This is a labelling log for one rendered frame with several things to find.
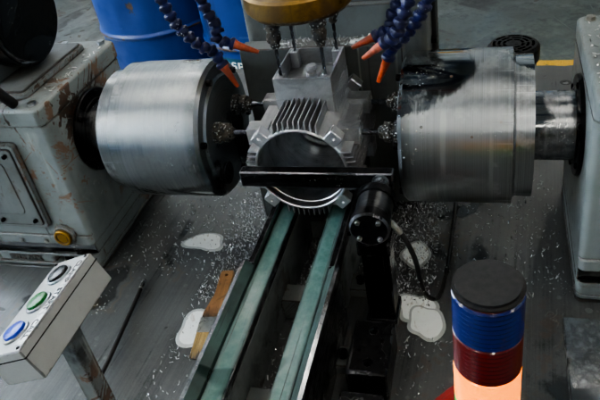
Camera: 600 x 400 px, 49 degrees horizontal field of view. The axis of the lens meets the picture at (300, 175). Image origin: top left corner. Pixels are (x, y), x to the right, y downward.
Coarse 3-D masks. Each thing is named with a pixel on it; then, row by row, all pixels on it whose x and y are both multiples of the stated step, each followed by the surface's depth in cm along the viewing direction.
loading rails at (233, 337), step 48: (288, 240) 111; (336, 240) 105; (240, 288) 100; (288, 288) 110; (336, 288) 98; (240, 336) 93; (288, 336) 92; (336, 336) 98; (192, 384) 86; (240, 384) 91; (288, 384) 85
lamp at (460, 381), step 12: (456, 372) 59; (456, 384) 60; (468, 384) 58; (516, 384) 58; (456, 396) 61; (468, 396) 59; (480, 396) 58; (492, 396) 57; (504, 396) 57; (516, 396) 59
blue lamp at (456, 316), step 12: (456, 300) 54; (456, 312) 54; (468, 312) 53; (504, 312) 52; (516, 312) 52; (456, 324) 55; (468, 324) 53; (480, 324) 52; (492, 324) 52; (504, 324) 52; (516, 324) 53; (456, 336) 56; (468, 336) 54; (480, 336) 53; (492, 336) 53; (504, 336) 53; (516, 336) 54; (480, 348) 54; (492, 348) 54; (504, 348) 54
